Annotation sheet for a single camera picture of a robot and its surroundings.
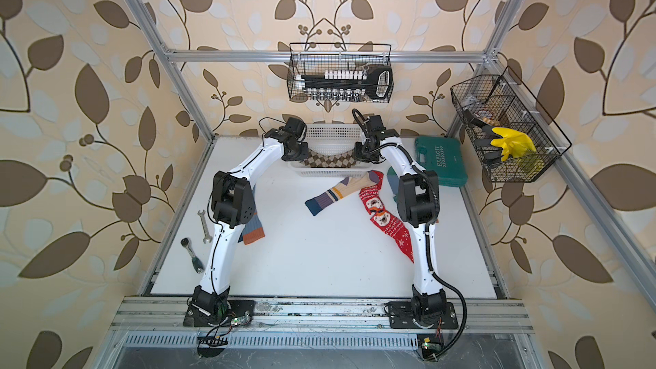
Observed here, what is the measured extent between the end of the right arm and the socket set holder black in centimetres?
9

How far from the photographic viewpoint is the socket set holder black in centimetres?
82

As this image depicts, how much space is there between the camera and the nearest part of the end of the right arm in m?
0.77
